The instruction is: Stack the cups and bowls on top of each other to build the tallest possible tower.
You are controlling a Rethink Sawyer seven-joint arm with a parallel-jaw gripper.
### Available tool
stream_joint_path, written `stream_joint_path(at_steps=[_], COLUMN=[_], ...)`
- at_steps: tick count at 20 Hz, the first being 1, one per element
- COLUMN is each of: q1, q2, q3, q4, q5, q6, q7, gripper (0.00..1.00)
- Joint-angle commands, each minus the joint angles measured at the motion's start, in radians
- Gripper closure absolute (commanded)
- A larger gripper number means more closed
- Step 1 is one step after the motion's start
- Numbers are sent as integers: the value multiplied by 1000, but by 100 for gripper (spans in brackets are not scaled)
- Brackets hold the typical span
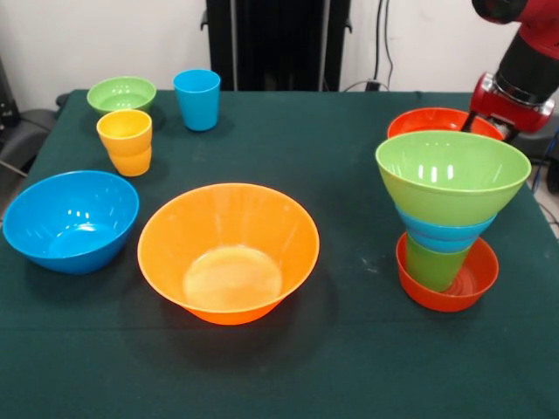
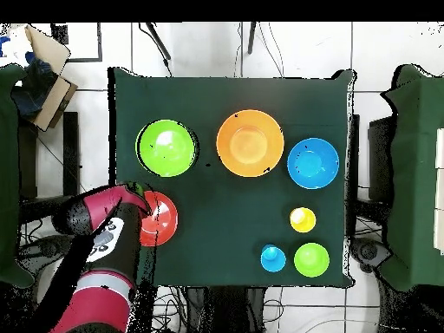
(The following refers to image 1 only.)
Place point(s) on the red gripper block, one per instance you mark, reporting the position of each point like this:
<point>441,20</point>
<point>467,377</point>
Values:
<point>511,113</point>

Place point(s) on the small red bowl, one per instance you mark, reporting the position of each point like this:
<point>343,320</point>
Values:
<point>476,279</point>

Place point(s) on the large blue bowl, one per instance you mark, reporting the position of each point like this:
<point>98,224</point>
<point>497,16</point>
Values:
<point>70,235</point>

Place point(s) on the small green bowl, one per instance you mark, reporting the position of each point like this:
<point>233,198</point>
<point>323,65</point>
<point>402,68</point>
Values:
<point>118,102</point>

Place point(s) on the wide red bowl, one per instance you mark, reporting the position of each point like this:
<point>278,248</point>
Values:
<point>419,122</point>

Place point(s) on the small blue bowl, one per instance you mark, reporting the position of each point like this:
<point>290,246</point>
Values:
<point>445,233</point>

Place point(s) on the large green bowl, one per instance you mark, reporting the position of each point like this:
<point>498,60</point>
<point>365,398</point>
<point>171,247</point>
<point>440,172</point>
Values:
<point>445,201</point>

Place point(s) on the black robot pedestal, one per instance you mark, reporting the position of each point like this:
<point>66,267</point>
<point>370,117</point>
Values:
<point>279,43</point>

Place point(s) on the dark green table cloth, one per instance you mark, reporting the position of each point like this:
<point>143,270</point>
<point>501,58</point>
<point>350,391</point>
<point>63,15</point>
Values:
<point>305,349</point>

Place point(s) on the yellow cup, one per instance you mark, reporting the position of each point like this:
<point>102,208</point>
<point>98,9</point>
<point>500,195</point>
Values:
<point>129,157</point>

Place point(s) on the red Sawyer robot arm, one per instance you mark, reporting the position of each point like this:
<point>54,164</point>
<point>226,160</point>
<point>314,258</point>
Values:
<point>528,61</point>

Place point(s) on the green cup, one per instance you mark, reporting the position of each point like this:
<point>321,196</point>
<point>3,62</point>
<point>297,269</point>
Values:
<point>432,270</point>

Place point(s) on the large orange bowl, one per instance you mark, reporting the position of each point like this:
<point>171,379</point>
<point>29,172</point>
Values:
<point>209,227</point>

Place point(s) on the blue cup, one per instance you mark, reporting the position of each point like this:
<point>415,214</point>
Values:
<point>196,109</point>

